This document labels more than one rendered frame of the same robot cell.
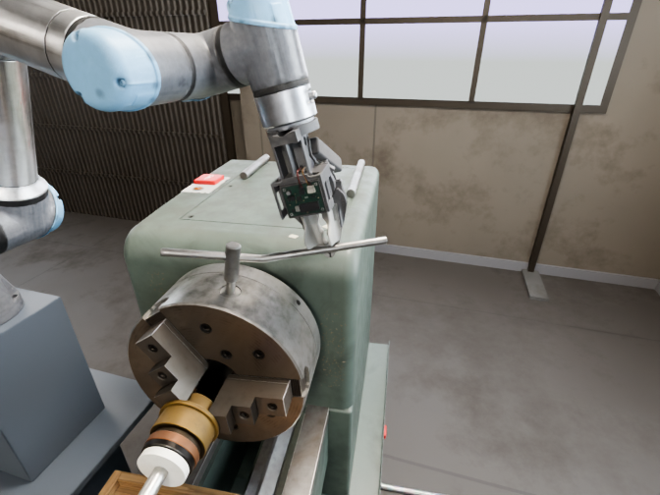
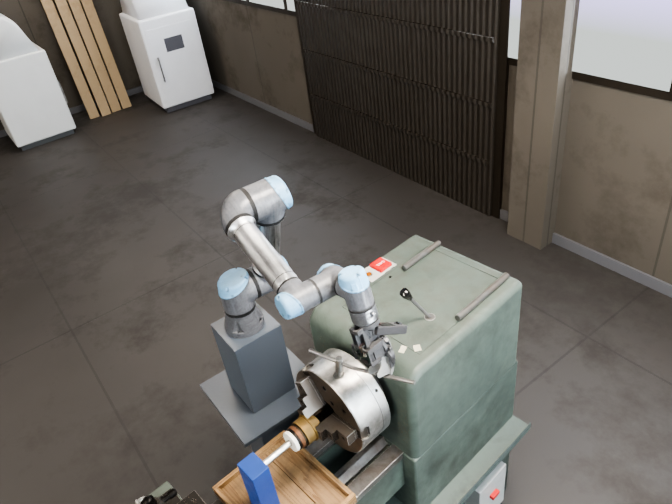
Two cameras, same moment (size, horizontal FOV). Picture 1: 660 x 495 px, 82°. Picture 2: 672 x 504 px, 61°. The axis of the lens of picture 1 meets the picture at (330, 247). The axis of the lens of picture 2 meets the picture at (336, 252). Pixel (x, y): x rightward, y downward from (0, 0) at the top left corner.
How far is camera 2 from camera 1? 1.25 m
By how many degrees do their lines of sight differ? 36
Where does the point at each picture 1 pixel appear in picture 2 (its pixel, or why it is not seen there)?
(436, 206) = not seen: outside the picture
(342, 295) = (404, 395)
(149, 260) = (319, 329)
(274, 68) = (351, 305)
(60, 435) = (270, 395)
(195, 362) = (318, 401)
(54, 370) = (272, 362)
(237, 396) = (330, 425)
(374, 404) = (479, 467)
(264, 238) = not seen: hidden behind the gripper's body
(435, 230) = not seen: outside the picture
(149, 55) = (300, 304)
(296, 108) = (361, 321)
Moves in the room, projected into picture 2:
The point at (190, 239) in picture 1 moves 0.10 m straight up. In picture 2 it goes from (339, 327) to (336, 304)
